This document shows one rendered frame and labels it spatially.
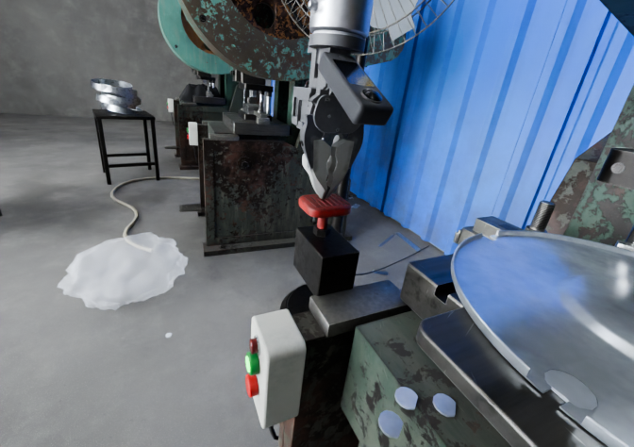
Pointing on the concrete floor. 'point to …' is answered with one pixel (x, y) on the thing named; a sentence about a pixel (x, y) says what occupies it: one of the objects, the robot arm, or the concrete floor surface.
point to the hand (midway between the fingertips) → (326, 191)
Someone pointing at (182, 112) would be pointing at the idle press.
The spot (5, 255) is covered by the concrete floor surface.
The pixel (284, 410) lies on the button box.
